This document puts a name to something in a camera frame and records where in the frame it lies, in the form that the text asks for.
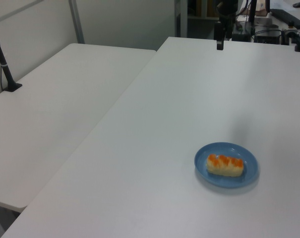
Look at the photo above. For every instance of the black camera stand pole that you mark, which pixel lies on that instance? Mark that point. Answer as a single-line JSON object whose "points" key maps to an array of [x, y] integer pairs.
{"points": [[3, 67]]}

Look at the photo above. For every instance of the black electronics box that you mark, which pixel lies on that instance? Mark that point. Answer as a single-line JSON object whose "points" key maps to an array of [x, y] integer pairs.
{"points": [[267, 36]]}

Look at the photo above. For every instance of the bread loaf with orange topping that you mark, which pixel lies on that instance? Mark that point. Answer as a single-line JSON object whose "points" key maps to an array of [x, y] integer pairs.
{"points": [[224, 165]]}

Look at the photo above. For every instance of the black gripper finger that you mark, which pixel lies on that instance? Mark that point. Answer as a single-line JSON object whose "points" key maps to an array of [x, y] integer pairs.
{"points": [[219, 36], [229, 28]]}

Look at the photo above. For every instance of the black keyboard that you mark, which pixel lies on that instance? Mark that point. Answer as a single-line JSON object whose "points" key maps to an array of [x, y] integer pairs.
{"points": [[286, 17]]}

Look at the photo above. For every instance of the silver metal bracket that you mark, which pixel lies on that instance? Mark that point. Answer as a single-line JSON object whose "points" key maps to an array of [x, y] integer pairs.
{"points": [[289, 33]]}

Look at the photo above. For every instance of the black computer mouse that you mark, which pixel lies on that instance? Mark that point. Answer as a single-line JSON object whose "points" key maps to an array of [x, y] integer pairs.
{"points": [[298, 4]]}

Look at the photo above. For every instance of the blue round plate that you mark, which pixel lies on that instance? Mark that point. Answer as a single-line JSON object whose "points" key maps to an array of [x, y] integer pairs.
{"points": [[214, 178]]}

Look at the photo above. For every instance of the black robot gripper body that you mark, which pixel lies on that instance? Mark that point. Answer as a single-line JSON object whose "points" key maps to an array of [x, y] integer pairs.
{"points": [[227, 7]]}

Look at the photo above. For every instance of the black upright pole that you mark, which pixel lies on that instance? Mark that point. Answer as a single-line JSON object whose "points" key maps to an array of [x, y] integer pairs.
{"points": [[252, 11]]}

